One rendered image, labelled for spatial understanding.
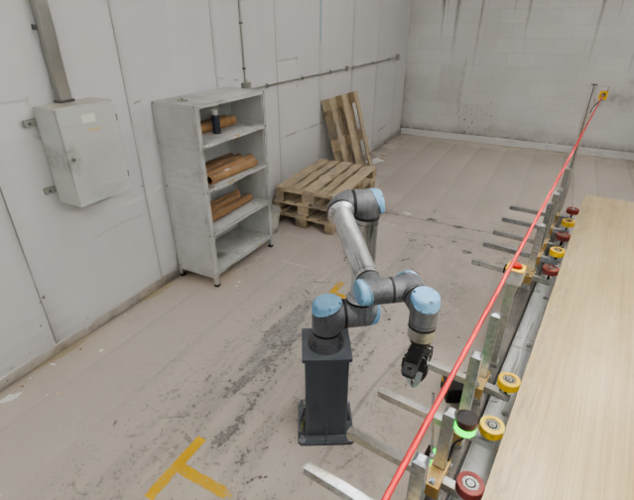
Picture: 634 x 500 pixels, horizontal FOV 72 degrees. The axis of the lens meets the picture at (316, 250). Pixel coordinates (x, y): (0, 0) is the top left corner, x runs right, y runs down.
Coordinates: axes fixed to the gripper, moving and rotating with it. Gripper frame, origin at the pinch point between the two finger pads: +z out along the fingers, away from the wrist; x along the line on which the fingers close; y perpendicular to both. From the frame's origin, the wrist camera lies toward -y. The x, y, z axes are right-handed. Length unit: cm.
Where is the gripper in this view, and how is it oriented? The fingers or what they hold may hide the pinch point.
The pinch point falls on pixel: (412, 385)
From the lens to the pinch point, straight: 161.9
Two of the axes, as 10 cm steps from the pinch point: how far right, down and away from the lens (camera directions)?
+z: 0.0, 8.8, 4.7
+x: -8.4, -2.5, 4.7
